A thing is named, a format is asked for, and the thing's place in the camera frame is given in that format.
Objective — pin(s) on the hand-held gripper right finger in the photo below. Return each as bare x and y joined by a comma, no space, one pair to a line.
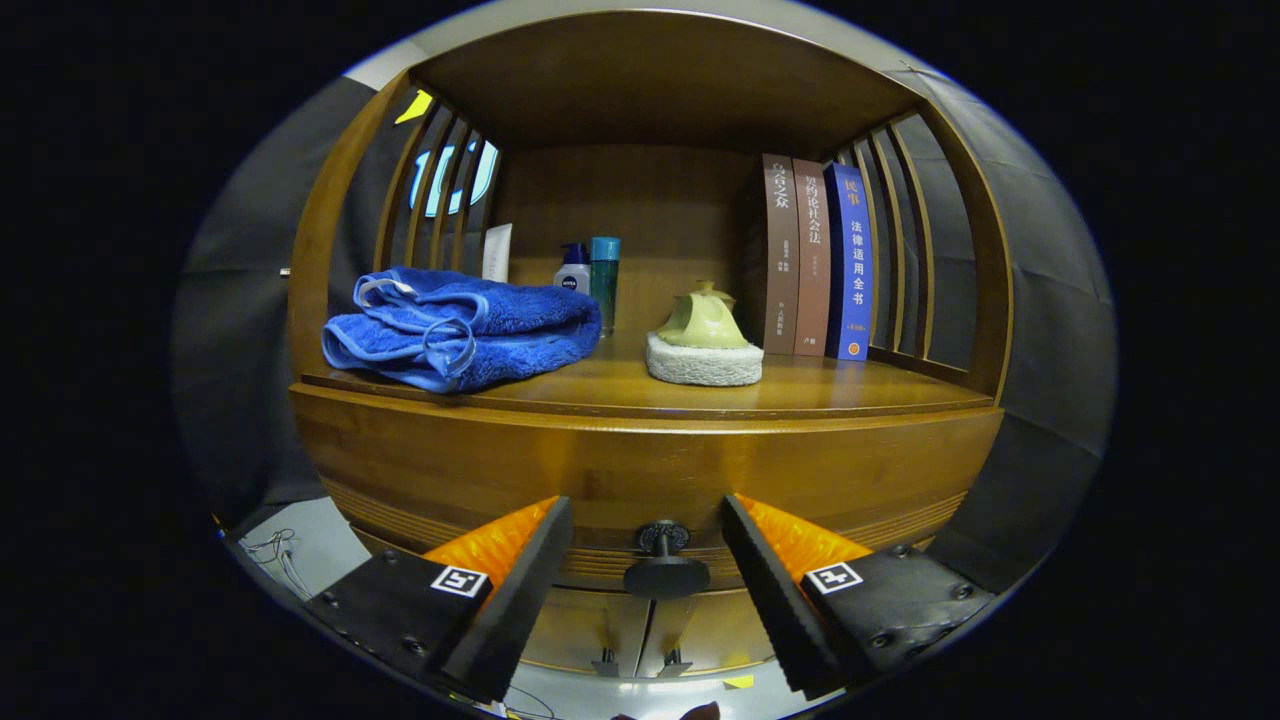
775,600

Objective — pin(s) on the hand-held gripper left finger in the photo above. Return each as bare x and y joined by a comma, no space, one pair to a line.
520,600

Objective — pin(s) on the wooden drawer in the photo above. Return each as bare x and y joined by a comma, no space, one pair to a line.
500,460

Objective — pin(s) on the wooden cabinet door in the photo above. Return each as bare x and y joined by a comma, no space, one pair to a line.
715,630
585,630

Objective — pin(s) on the wooden countertop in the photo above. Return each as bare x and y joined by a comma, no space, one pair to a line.
850,385

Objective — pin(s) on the wooden cabinet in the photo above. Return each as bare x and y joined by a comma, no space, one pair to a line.
650,80

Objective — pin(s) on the yellow floor tape piece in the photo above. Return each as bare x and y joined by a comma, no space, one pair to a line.
738,681

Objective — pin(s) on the blue towel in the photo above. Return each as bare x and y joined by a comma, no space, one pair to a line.
480,320

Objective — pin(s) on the yellow lidded tea bowl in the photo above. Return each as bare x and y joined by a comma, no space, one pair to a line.
726,300

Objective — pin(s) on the white lotion bottle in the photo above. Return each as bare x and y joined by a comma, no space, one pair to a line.
572,275

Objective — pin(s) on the reddish brown book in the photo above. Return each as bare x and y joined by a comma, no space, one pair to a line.
812,270

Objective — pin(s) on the clear blue bottle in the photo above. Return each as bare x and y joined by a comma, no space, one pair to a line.
604,275

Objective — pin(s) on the blue book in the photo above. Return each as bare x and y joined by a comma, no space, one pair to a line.
850,270

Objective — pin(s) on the dark brown book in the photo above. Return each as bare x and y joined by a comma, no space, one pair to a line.
780,260

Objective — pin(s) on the white tube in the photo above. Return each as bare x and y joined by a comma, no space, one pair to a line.
497,255

